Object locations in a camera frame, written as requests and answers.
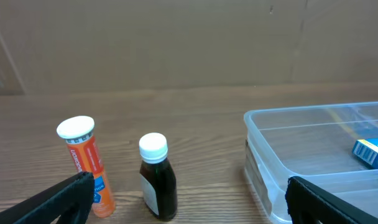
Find blue yellow lozenge box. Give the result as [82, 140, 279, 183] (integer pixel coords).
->
[352, 138, 378, 169]

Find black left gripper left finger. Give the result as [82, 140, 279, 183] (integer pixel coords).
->
[0, 172, 95, 224]

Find dark syrup bottle white cap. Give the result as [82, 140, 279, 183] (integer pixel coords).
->
[139, 133, 178, 222]

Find orange tablet tube white cap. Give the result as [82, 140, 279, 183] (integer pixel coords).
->
[57, 116, 116, 218]

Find clear plastic container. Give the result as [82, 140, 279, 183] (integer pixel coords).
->
[244, 101, 378, 223]

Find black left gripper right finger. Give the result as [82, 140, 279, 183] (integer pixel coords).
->
[285, 176, 378, 224]

